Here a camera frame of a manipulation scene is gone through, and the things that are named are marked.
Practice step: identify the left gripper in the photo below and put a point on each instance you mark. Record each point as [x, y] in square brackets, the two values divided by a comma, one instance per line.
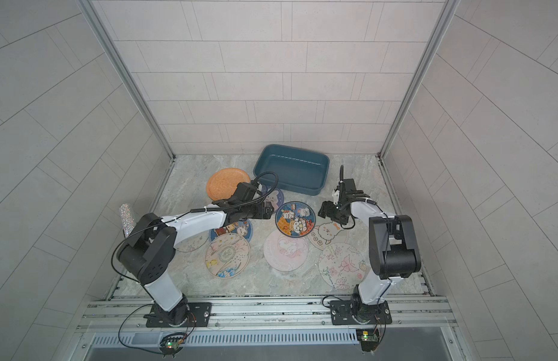
[261, 214]

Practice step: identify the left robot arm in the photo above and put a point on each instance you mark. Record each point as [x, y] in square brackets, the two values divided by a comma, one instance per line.
[148, 249]

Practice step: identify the white butterfly flower coaster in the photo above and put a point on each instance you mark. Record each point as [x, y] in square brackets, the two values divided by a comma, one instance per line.
[342, 266]

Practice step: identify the pale butterfly coaster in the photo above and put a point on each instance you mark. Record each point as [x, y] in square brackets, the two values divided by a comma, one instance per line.
[193, 243]

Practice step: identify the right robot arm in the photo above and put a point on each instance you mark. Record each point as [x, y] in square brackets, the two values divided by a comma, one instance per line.
[393, 251]

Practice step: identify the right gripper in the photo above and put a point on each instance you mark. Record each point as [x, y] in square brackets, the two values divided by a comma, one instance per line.
[328, 209]

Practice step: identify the teal storage box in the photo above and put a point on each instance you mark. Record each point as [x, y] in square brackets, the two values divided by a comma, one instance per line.
[298, 170]

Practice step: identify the glitter microphone on stand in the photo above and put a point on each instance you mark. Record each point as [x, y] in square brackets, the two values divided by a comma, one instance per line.
[128, 219]

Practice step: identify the right controller board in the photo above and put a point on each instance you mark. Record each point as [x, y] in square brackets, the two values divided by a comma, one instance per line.
[369, 339]

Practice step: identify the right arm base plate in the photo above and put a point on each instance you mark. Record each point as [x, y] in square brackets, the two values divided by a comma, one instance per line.
[348, 313]

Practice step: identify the pink unicorn coaster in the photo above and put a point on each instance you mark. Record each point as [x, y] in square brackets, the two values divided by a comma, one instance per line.
[283, 253]

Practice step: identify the blue bear coaster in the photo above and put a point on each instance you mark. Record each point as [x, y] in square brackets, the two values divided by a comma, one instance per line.
[241, 228]

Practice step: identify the aluminium mounting rail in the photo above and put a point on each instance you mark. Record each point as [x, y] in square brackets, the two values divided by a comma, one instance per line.
[254, 313]

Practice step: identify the cream cat coaster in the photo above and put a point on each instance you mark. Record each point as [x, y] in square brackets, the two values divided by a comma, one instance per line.
[327, 234]

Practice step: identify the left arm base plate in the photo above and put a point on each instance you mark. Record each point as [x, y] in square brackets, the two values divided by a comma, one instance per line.
[197, 313]

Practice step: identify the colourful cartoon animals coaster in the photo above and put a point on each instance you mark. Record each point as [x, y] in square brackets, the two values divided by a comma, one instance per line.
[295, 219]

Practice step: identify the beige mandala coaster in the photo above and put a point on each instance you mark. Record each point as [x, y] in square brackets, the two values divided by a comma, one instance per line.
[228, 255]

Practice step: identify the left controller board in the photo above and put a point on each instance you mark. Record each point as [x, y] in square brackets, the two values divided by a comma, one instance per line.
[171, 344]

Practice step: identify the orange round coaster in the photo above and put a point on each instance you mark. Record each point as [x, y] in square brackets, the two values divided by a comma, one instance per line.
[223, 184]

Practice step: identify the controller board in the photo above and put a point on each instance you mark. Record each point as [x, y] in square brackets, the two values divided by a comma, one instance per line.
[171, 344]
[369, 339]

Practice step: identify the purple bunny coaster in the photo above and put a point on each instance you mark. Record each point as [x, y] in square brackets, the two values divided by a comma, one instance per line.
[275, 198]

